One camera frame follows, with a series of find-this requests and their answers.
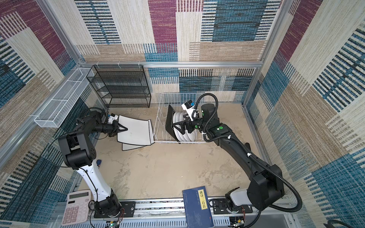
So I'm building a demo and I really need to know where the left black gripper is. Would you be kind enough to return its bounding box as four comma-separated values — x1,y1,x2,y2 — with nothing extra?
94,121,127,137

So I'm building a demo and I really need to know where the white square plate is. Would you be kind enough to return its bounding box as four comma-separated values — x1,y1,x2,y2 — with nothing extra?
117,116,154,146
121,119,154,152

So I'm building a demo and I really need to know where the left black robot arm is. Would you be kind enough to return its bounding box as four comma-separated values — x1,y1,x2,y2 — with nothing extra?
59,111,128,217

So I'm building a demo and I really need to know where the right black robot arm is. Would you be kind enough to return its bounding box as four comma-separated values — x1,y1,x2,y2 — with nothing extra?
165,101,303,213

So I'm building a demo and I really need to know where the black mesh shelf rack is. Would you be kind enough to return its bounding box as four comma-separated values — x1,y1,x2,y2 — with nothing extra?
86,65,151,108

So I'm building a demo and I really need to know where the white round plate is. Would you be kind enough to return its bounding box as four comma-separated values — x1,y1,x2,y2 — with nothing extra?
185,121,196,142
180,112,191,142
173,112,183,142
175,112,187,142

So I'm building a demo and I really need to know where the black square plate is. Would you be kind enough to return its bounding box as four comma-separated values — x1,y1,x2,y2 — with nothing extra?
165,105,180,143

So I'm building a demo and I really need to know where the blue white marker pen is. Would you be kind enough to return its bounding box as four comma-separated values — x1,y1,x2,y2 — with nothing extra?
96,160,102,167

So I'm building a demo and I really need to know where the pink calculator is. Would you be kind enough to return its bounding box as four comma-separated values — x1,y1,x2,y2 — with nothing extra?
61,190,92,227

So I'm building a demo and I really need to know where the blue book yellow label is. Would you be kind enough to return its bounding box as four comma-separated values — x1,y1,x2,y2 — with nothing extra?
182,186,214,228

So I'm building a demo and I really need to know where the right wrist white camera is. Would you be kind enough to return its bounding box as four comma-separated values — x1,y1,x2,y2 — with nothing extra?
182,100,197,121

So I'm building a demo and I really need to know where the white wire dish rack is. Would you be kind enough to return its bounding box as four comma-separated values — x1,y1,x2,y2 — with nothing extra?
154,93,204,144

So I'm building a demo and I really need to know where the white wire wall basket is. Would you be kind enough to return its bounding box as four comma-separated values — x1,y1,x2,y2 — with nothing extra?
34,67,90,128

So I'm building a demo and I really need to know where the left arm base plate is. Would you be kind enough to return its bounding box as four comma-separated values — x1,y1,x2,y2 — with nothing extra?
93,201,136,219

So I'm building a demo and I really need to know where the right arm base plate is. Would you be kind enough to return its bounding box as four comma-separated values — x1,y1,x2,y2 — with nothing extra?
209,198,253,214

